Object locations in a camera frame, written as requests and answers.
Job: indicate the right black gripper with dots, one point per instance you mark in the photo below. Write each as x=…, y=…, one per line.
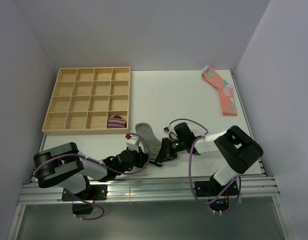
x=165, y=152

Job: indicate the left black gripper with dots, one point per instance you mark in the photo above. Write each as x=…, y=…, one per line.
x=142, y=158

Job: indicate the grey sock with black stripes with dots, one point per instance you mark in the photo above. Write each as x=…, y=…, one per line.
x=145, y=131

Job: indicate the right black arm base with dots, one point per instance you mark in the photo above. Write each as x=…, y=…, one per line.
x=224, y=198

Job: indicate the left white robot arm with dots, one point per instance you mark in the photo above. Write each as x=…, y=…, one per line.
x=67, y=167

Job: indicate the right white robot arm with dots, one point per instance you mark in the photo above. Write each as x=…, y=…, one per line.
x=238, y=149

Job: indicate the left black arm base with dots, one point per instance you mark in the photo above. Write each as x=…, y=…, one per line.
x=95, y=192

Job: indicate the purple striped rolled sock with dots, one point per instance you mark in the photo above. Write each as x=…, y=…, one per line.
x=116, y=122

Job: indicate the wooden compartment tray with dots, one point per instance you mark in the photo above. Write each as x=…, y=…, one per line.
x=84, y=98

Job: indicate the pink patterned sock pair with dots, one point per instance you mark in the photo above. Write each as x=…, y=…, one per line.
x=225, y=90

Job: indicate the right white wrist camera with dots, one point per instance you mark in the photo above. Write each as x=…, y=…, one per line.
x=167, y=129

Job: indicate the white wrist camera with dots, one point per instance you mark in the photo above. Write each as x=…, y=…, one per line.
x=167, y=129
x=132, y=142

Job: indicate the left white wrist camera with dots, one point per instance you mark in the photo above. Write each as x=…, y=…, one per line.
x=132, y=142

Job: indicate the aluminium frame rail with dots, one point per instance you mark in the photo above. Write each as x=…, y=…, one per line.
x=169, y=189

